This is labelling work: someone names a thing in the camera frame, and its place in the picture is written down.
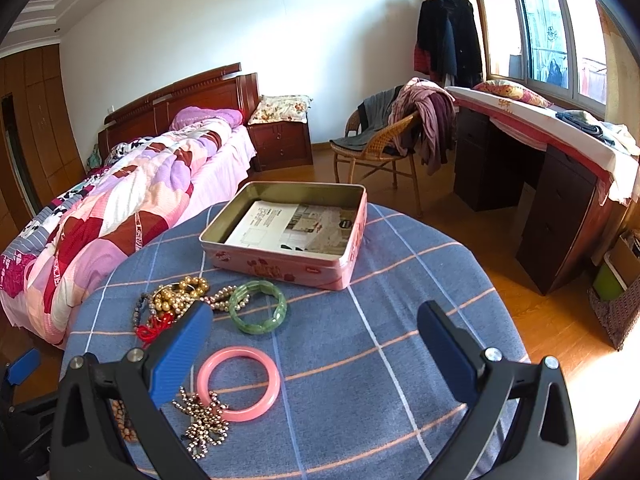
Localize dark wooden desk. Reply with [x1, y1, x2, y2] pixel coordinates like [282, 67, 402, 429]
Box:
[454, 106, 613, 295]

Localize bed with patchwork quilt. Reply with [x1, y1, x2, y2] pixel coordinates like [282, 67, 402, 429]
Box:
[1, 118, 256, 347]

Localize blue plaid tablecloth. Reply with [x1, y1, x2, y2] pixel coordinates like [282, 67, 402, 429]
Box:
[61, 205, 528, 479]

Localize grey garment on chair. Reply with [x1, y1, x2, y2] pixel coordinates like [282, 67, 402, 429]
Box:
[330, 86, 402, 152]

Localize dark coats on rack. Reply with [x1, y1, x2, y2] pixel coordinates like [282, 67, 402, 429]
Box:
[413, 0, 483, 88]

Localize floral cushion on nightstand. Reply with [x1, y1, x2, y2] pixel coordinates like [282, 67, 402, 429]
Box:
[248, 96, 311, 126]

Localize purple pillow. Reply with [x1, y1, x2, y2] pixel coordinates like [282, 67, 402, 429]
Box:
[169, 106, 244, 131]

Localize basket with boxes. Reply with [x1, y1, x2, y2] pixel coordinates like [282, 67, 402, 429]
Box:
[588, 230, 639, 351]

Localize pink purple clothes on chair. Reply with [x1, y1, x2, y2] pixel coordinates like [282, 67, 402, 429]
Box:
[388, 77, 456, 176]

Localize window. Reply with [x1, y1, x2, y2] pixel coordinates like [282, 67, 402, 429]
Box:
[478, 0, 608, 118]

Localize silver bead chain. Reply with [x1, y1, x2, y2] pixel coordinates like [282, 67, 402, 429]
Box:
[171, 386, 231, 461]

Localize wooden wardrobe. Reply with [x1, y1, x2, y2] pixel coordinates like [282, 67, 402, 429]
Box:
[1, 44, 86, 247]

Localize floral pillow on desk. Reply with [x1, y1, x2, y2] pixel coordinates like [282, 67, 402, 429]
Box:
[473, 79, 552, 108]

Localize pink metal tin box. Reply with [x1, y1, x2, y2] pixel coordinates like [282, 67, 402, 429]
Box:
[198, 181, 368, 290]

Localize red knot coin charm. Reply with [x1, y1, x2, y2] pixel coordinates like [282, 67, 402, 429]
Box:
[134, 312, 175, 349]

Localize white pearl bracelet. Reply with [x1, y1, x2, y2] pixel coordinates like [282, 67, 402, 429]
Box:
[205, 284, 251, 313]

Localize grey stone bead bracelet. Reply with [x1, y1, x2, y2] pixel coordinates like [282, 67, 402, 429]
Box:
[131, 290, 154, 332]

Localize pink bangle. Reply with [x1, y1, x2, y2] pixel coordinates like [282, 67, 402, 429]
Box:
[194, 346, 282, 422]

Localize wooden headboard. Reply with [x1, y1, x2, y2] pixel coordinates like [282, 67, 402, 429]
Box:
[98, 63, 259, 159]

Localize wicker chair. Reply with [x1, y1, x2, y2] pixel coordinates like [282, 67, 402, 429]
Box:
[329, 112, 423, 217]

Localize dark wooden nightstand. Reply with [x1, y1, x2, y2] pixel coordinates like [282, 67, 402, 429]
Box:
[247, 122, 314, 172]

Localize green jade bangle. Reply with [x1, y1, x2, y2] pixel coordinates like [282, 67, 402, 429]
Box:
[228, 280, 288, 335]

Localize gold pearl necklace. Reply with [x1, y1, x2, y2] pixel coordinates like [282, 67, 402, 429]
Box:
[150, 275, 212, 319]

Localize printed paper in tin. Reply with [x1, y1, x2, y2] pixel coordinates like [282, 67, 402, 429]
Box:
[226, 200, 357, 258]

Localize folded dark clothes on desk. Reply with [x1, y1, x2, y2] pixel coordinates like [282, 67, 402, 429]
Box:
[555, 110, 615, 146]

